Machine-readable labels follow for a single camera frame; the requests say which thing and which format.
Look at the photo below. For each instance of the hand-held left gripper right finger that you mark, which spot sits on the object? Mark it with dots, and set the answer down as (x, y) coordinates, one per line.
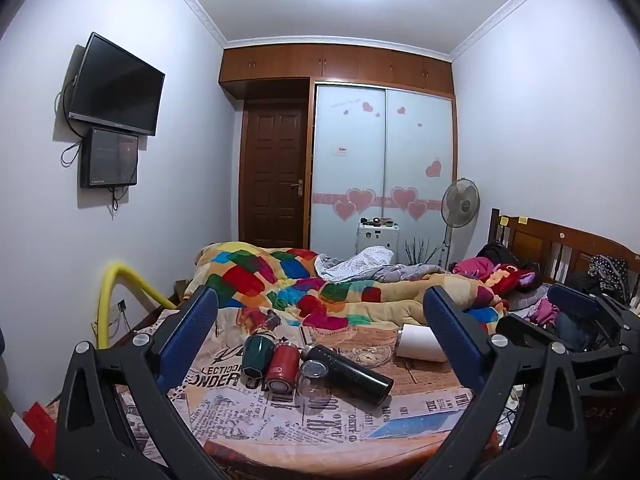
(450, 335)

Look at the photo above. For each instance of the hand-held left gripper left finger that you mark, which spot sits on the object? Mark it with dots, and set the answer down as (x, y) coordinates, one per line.
(191, 329)

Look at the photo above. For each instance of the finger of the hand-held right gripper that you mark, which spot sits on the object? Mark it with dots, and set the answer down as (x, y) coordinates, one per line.
(525, 329)
(575, 298)

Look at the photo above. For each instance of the green cup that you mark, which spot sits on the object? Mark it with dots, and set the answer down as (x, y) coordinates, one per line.
(257, 356)

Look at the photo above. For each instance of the clear glass cup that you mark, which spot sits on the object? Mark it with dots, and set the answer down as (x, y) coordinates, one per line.
(312, 381)

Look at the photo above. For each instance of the grey pillow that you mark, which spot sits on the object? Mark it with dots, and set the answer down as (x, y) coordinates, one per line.
(522, 301)

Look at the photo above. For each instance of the purple clothes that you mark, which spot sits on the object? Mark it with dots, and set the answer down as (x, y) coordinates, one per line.
(546, 310)

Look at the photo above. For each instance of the black patterned cloth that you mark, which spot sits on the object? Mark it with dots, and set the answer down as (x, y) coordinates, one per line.
(607, 267)

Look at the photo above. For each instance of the red plush toy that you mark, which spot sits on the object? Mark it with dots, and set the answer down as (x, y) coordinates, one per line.
(505, 275)

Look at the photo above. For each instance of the wooden bed headboard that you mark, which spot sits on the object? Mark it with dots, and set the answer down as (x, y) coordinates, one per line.
(545, 240)

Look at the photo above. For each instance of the clear glass dish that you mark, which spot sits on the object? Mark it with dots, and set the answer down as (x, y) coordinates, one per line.
(372, 355)

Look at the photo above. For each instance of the small clear glass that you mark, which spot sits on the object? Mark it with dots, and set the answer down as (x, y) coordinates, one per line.
(271, 321)

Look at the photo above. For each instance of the black jacket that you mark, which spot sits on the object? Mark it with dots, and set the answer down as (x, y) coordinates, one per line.
(497, 251)

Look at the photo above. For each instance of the dry branches bundle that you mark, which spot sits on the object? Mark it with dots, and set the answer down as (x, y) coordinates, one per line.
(422, 254)

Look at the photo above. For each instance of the newspaper print bed sheet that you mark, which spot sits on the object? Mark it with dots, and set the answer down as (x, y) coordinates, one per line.
(240, 410)

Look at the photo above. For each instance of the red can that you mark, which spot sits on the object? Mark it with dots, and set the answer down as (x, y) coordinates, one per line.
(281, 369)

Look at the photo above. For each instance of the black thermos bottle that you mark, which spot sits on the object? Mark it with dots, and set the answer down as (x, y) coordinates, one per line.
(352, 372)

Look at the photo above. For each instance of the grey white crumpled cloth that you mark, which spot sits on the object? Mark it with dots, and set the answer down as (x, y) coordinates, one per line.
(360, 262)

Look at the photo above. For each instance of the white small cabinet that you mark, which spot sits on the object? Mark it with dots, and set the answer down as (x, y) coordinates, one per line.
(377, 241)

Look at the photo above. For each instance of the colourful patchwork quilt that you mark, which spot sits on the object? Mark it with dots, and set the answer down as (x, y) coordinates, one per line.
(310, 287)

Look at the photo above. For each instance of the standing fan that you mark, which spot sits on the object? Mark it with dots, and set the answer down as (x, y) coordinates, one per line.
(461, 205)

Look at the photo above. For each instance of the brown wooden door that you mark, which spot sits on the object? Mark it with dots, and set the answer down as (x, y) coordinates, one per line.
(272, 175)

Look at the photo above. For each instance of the red bag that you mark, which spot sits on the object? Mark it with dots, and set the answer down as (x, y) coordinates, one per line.
(40, 430)

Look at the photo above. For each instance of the frosted sliding door wardrobe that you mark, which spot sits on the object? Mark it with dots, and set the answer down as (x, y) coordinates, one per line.
(382, 160)

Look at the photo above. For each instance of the brown overhead cabinet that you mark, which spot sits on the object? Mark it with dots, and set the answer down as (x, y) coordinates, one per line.
(340, 62)

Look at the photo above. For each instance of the wall socket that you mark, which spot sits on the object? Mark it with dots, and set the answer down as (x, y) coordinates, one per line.
(121, 306)

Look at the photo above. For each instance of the yellow padded bed rail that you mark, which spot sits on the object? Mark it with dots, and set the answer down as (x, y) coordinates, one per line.
(107, 300)

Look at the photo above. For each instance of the small black wall monitor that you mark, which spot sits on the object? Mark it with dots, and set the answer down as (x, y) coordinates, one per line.
(110, 157)

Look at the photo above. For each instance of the wall mounted black television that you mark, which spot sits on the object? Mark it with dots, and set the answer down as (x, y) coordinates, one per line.
(117, 85)

